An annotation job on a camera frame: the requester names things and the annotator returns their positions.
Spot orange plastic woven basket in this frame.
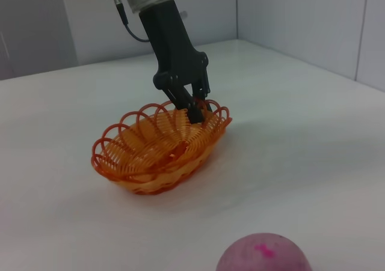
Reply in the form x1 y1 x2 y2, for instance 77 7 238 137
90 98 233 196

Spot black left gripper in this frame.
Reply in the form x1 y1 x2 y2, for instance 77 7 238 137
138 0 213 124

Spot pink peach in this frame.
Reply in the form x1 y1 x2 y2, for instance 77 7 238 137
215 232 313 271

